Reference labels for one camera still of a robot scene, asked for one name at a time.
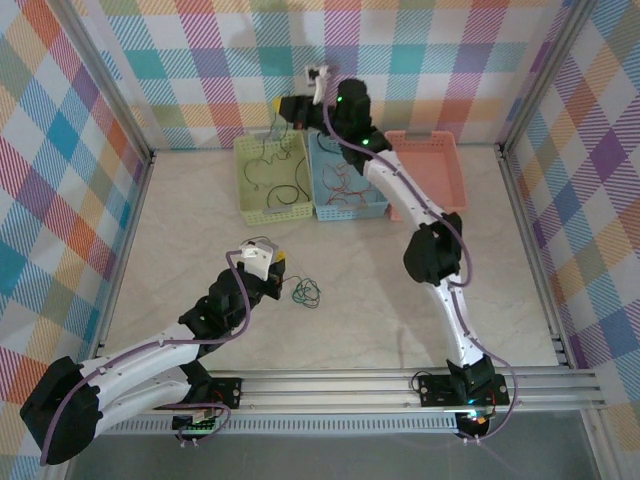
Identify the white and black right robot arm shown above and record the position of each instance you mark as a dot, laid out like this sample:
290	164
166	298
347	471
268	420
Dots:
400	190

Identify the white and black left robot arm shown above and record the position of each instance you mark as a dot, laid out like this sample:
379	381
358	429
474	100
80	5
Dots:
150	355

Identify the green plastic basket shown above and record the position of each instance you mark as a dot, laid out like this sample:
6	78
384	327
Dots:
255	210

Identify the blue plastic basket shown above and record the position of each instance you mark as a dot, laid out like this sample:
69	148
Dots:
325	210

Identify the pink plastic basket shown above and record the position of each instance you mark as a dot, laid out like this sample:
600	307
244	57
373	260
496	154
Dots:
435	170

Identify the green circuit board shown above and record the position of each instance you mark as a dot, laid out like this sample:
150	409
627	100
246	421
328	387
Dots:
197	425

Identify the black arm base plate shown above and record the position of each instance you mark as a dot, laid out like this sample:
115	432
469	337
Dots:
435	390
230	392

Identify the aluminium side rail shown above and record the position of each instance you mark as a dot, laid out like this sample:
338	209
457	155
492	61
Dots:
530	250
130	250

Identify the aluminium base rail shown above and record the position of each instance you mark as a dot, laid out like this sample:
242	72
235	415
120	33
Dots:
325	387

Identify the aluminium frame post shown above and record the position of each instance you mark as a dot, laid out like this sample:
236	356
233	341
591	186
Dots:
545	75
100	75

